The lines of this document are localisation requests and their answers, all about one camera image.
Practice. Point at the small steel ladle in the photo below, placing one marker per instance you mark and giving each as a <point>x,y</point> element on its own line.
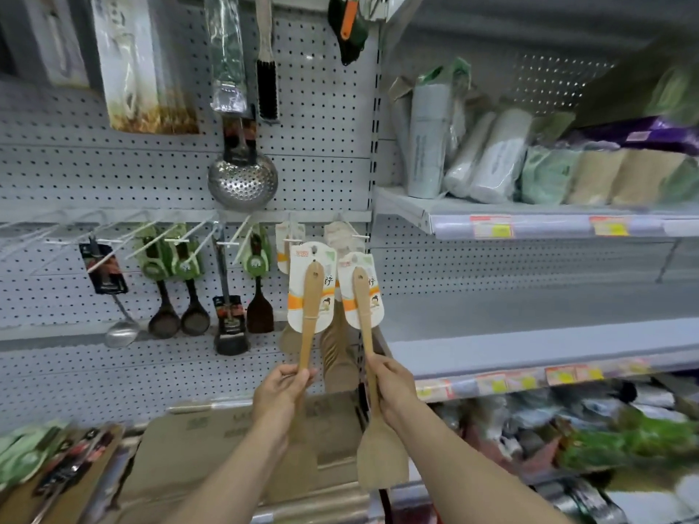
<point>121,333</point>

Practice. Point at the bundle of carded steel utensils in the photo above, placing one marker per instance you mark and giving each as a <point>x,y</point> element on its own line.
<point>71,463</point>

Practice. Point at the assorted packaged goods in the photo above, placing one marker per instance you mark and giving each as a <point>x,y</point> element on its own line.
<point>600,442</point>

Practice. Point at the white knife in package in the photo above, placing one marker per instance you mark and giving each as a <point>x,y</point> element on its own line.
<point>136,65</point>

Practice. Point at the slim grey cup pack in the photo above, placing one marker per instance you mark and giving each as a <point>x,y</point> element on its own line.
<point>401,130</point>

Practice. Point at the person's left hand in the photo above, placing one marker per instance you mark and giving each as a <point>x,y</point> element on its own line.
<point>281,401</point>

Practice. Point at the row of green beige packs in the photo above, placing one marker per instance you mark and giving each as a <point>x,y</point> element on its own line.
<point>595,177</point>

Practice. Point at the row of red yellow labels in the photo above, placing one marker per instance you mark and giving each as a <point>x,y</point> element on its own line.
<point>562,374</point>

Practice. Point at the flat cardboard box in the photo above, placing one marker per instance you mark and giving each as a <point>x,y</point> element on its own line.
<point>207,447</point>

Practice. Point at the thick white roll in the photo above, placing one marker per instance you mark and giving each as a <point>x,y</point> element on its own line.
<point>499,158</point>

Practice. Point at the dark wooden spatula green card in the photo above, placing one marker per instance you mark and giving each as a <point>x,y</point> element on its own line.
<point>260,316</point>

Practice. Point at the person's left forearm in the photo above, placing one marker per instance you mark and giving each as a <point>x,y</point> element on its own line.
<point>229,485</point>

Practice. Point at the black orange tool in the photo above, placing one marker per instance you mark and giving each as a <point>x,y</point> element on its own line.
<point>347,32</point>

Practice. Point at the row of dark spoons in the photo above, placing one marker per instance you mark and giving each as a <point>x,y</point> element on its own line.
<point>22,452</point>

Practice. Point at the pale boxed pack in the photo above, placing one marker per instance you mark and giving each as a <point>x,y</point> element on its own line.
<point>57,43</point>

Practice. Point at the clear pack green insert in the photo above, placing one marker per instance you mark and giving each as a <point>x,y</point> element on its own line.
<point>225,54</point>

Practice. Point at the large steel skimmer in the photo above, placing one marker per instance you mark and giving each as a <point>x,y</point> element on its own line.
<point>243,185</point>

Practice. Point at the person's right forearm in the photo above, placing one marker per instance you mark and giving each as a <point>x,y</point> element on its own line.
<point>469,474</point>

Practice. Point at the slim white roll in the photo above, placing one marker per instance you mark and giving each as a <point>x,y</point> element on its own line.
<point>467,158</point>

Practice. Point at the wooden spatulas bunch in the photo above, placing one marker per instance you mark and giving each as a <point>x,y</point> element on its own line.
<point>341,371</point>

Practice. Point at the person's right hand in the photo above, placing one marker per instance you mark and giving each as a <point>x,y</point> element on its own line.
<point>396,390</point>

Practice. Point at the grey store shelf unit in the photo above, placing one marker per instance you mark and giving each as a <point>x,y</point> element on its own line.
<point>519,343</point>

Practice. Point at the stack of long beige boxes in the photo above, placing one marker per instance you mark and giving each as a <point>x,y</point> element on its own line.
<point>317,507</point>

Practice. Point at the purple box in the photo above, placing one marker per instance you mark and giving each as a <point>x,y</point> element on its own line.
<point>644,133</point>

